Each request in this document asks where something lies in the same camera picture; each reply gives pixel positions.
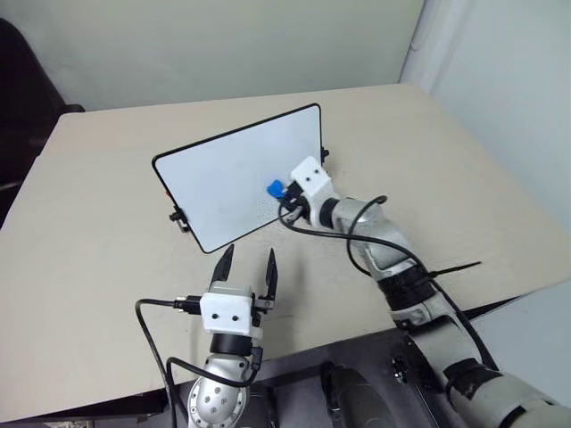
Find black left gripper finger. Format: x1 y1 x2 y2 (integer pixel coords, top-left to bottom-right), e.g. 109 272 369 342
259 247 278 300
211 243 236 284

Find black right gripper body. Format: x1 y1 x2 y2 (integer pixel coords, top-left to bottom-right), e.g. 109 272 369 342
282 178 313 224

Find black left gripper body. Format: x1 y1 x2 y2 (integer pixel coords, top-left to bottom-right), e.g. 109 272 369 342
203 279 276 330

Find black-framed whiteboard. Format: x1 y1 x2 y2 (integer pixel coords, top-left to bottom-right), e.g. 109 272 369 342
152 103 324 256

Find dark grey base panel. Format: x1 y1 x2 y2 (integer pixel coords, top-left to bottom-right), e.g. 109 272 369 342
133 328 451 428

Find black zip tie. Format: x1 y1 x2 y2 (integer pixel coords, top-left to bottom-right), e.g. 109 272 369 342
426 260 483 283

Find black chair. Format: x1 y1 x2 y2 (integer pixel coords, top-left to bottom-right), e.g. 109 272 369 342
0 17 87 229

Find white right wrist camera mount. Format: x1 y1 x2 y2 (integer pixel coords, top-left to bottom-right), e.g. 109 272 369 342
289 156 335 226

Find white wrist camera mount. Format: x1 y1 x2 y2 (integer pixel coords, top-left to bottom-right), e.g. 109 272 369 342
199 292 256 336
289 156 335 226

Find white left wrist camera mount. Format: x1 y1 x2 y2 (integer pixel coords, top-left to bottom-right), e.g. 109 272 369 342
199 292 256 336

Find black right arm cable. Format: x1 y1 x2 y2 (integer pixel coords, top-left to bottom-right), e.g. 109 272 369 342
277 194 501 372

